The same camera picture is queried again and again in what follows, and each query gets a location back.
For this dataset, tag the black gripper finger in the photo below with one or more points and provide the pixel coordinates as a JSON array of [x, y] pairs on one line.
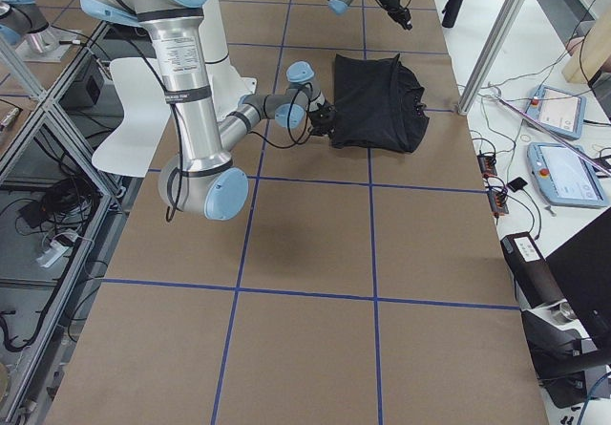
[[402, 17]]

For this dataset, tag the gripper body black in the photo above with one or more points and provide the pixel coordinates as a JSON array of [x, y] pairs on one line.
[[392, 5], [326, 111]]

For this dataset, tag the black t-shirt with logo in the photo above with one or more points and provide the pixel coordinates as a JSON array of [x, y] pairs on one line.
[[378, 105]]

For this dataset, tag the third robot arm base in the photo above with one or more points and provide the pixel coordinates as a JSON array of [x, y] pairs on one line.
[[24, 27]]

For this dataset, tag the black water bottle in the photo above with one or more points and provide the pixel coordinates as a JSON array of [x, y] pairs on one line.
[[450, 13]]

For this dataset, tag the white plastic chair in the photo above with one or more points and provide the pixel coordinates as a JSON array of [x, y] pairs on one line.
[[129, 149]]

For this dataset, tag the far blue teach pendant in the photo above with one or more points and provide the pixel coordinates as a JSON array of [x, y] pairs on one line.
[[558, 111]]

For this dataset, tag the blue teach pendant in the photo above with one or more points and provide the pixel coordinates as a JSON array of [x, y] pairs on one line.
[[564, 179], [558, 111]]

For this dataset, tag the near blue teach pendant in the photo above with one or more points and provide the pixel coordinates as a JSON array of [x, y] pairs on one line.
[[564, 179]]

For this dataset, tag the black box device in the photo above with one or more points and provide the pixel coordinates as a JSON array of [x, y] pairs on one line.
[[530, 270]]

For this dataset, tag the black monitor stand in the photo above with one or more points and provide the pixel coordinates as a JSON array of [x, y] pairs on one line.
[[567, 365]]

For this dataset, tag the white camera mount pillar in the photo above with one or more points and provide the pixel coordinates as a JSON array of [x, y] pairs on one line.
[[227, 85]]

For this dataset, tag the aluminium frame post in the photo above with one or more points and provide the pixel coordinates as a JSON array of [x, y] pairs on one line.
[[503, 23]]

